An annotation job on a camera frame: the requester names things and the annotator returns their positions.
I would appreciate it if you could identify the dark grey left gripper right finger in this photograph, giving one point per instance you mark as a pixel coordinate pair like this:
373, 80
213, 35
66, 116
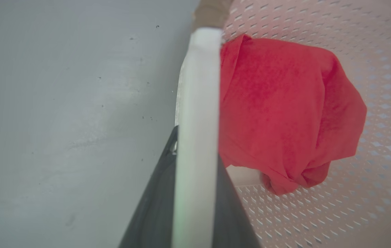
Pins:
230, 213

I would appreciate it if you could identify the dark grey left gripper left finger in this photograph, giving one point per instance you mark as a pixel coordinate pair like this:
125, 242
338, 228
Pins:
154, 210

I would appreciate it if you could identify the white perforated laundry basket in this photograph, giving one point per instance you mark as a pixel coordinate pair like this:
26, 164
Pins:
319, 213

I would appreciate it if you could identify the red cloth garment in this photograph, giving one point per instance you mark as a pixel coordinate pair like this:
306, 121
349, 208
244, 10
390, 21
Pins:
281, 110

